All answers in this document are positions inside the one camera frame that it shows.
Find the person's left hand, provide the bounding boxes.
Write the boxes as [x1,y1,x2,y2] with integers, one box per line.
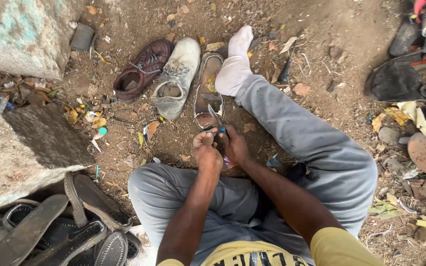
[192,131,224,173]

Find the person's right hand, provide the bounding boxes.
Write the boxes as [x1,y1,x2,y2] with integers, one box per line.
[218,125,251,167]

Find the blue-handled metal cutting tool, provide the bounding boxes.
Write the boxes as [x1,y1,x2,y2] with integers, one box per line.
[204,104,230,138]

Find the worn shoe sole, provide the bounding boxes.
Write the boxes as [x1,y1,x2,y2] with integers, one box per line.
[194,52,226,131]

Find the dirty white lace-up shoe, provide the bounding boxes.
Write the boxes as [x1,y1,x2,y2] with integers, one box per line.
[150,37,202,120]

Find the white sock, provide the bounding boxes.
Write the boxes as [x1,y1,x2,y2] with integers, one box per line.
[215,25,254,97]

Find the grey trousers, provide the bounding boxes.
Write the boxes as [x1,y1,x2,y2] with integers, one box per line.
[127,75,378,266]

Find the black pointed tool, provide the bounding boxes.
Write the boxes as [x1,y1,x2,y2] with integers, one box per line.
[277,55,294,84]

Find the brown leather lace-up shoe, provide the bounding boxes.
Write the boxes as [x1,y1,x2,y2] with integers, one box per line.
[113,39,175,103]

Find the yellow printed shirt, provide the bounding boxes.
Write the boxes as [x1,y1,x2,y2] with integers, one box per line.
[157,227,385,266]

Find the grey rubber piece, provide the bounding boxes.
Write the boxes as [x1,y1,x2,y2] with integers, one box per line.
[70,23,95,52]

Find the heap of litter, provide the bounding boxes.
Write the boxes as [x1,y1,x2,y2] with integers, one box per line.
[0,72,111,131]

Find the grey concrete block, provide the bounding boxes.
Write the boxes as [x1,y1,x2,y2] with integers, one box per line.
[0,104,96,217]

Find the heap of black sandals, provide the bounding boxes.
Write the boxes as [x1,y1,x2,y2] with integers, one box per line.
[0,172,143,266]

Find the heap of bags and shoes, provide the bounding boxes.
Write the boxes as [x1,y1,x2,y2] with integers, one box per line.
[363,0,426,150]

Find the large painted stone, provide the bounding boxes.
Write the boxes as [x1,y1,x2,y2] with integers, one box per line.
[0,0,89,81]

